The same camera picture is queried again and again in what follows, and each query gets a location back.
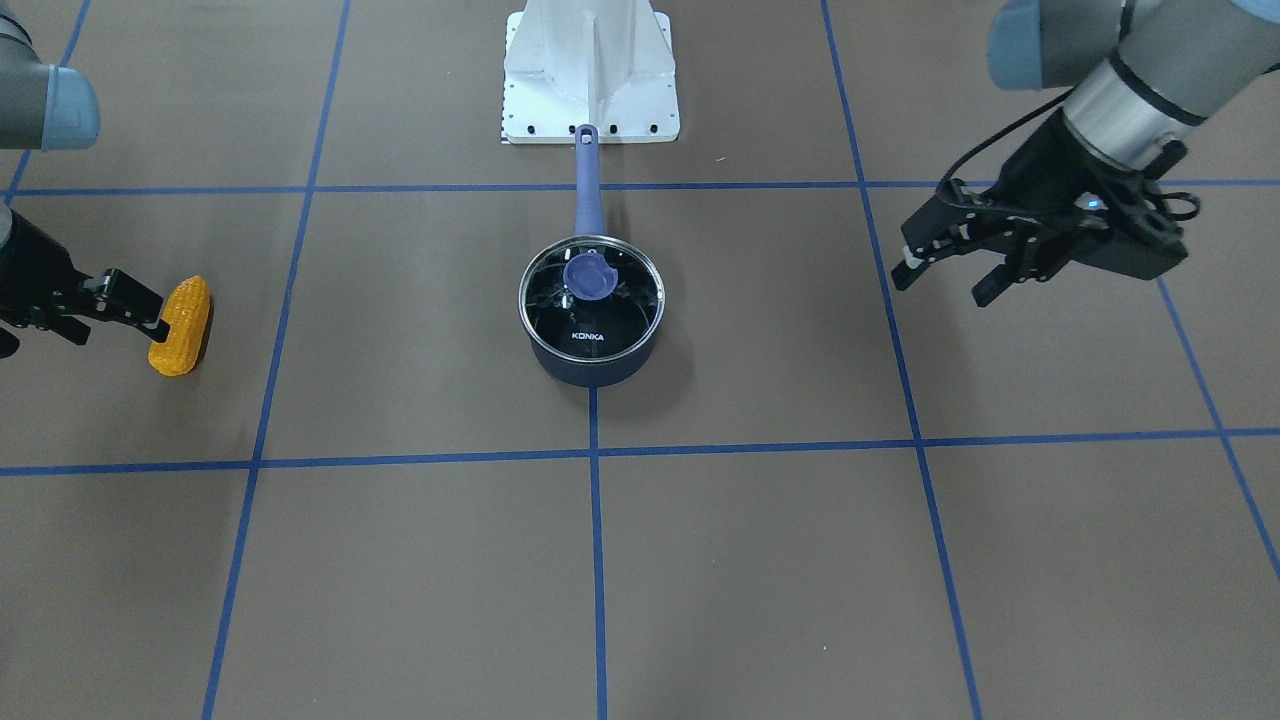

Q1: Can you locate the white camera stand column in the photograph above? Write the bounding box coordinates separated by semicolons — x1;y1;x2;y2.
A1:
500;1;681;145

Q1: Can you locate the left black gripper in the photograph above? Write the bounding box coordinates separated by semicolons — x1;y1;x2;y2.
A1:
890;109;1189;307

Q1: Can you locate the glass pot lid blue knob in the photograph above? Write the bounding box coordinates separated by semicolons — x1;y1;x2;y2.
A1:
518;234;666;365

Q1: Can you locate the blue saucepan with handle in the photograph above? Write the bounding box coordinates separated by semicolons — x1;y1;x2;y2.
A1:
517;126;666;388

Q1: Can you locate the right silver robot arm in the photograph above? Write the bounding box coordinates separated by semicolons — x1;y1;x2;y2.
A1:
1;3;170;357

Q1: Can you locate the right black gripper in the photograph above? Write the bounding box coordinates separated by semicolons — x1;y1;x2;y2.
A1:
1;206;169;346

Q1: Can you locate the yellow corn cob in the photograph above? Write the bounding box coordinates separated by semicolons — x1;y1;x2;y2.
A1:
148;275;212;378

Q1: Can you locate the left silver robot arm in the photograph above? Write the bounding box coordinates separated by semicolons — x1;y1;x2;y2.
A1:
891;1;1277;307

